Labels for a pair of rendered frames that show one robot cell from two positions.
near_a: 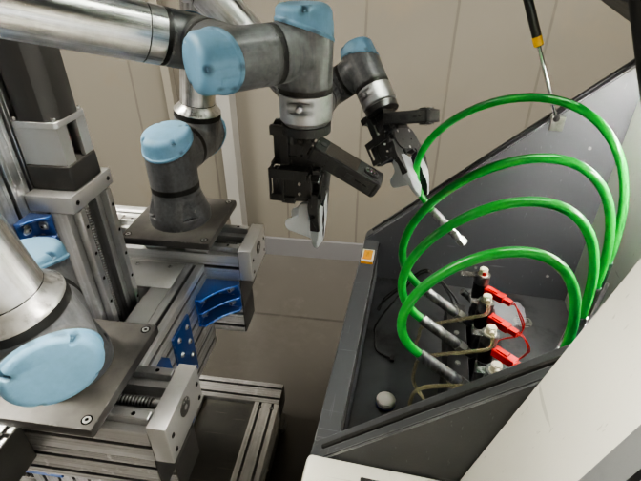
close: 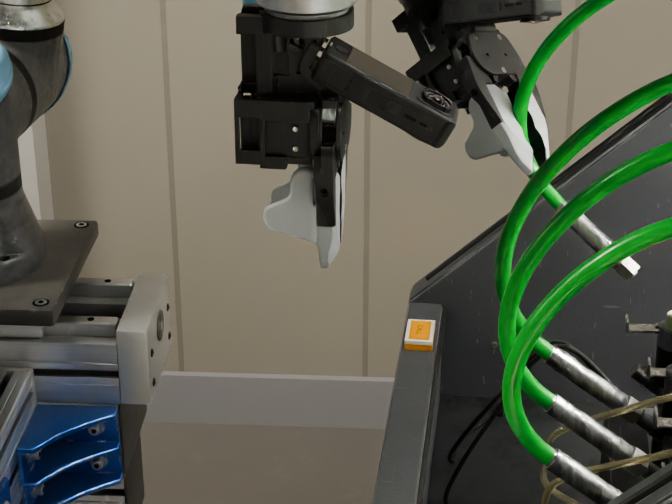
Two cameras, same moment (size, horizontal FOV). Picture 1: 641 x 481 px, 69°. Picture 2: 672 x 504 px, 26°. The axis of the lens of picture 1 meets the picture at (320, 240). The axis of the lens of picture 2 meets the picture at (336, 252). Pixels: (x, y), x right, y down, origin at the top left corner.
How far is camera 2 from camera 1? 0.42 m
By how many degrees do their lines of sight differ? 9
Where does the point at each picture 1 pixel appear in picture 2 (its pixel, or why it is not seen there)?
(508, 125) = not seen: outside the picture
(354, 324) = (403, 465)
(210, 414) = not seen: outside the picture
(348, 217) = (344, 305)
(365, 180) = (426, 115)
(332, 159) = (360, 77)
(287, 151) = (271, 65)
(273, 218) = not seen: hidden behind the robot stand
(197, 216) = (20, 251)
